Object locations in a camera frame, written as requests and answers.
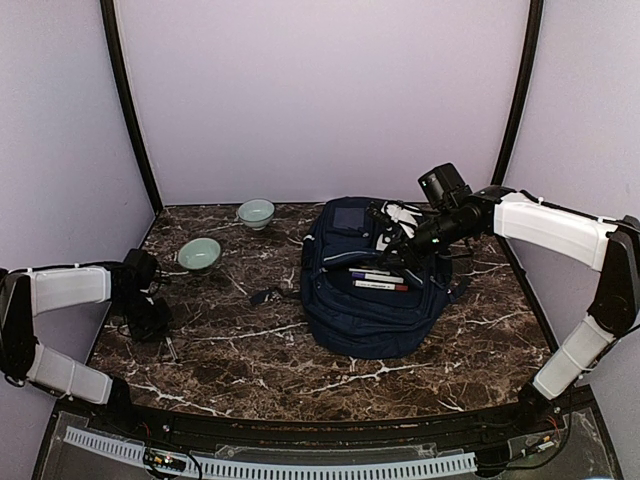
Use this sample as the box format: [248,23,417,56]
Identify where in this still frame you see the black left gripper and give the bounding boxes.
[113,292,173,345]

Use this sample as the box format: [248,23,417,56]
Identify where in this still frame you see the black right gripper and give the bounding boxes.
[378,206,475,273]

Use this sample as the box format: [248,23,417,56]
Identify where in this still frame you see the black marker pen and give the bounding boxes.
[165,336,180,363]

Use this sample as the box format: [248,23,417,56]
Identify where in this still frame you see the purple tip white marker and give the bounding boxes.
[348,268,404,284]

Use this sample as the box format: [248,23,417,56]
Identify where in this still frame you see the red cap marker pen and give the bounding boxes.
[353,279,409,292]

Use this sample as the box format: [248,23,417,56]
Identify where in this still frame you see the navy blue student backpack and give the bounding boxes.
[248,196,471,360]

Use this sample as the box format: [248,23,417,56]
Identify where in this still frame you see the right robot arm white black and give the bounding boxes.
[386,163,639,434]

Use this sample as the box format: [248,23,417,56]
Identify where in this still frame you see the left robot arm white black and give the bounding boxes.
[1,249,171,436]

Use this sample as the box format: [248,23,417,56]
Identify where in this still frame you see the celadon bowl front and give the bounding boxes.
[177,238,222,273]

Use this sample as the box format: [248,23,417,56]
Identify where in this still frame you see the celadon bowl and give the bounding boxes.
[237,198,275,230]
[177,238,222,273]

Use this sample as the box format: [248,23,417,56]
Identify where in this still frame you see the small circuit board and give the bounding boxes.
[143,449,187,472]

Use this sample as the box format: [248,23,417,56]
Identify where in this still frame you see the celadon bowl rear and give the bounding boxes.
[237,198,275,230]

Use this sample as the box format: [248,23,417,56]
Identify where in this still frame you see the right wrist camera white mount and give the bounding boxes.
[367,200,426,239]

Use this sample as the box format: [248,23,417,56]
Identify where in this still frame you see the black left frame post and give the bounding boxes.
[99,0,164,215]

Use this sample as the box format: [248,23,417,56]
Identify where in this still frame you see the black frame post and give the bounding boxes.
[99,0,164,215]
[491,0,545,185]

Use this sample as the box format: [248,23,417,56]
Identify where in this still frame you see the grey slotted cable duct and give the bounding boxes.
[62,427,478,479]

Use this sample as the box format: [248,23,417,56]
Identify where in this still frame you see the black right frame post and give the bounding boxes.
[491,0,545,185]

